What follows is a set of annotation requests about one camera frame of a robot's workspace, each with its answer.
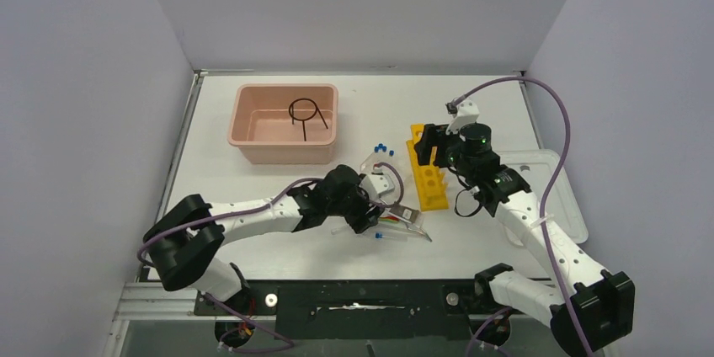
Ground yellow test tube rack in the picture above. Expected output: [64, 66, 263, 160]
[406, 124, 449, 211]

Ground white plastic tray lid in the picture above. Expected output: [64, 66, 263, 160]
[500, 149, 589, 244]

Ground red green stirring sticks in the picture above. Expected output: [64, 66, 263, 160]
[378, 216, 402, 223]

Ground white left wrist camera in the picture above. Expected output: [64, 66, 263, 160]
[360, 173, 395, 204]

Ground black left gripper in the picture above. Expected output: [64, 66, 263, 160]
[327, 175, 383, 232]

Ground metal scissors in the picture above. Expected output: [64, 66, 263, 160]
[394, 216, 433, 242]

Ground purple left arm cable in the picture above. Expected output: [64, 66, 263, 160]
[136, 162, 405, 354]

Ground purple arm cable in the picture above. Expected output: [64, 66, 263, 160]
[136, 162, 405, 354]
[452, 76, 595, 357]

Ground clear plastic tube box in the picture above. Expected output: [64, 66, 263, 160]
[359, 149, 413, 204]

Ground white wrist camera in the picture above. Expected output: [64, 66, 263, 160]
[360, 173, 395, 204]
[446, 99, 480, 135]

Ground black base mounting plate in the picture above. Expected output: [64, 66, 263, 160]
[194, 279, 501, 340]

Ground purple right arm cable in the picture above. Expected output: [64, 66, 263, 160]
[452, 76, 595, 357]

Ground pink plastic bin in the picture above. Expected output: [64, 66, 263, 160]
[227, 83, 338, 164]

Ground black wire ring stand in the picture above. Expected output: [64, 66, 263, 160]
[287, 97, 329, 142]

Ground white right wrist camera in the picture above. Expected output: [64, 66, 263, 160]
[446, 99, 480, 135]

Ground test tube blue cap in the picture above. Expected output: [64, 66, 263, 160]
[374, 232, 408, 242]
[330, 226, 351, 235]

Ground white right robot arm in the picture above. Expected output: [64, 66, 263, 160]
[413, 123, 636, 356]

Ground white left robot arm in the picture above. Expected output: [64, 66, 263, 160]
[137, 164, 401, 301]

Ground small dark sample bag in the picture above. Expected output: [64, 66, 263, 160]
[386, 204, 421, 225]

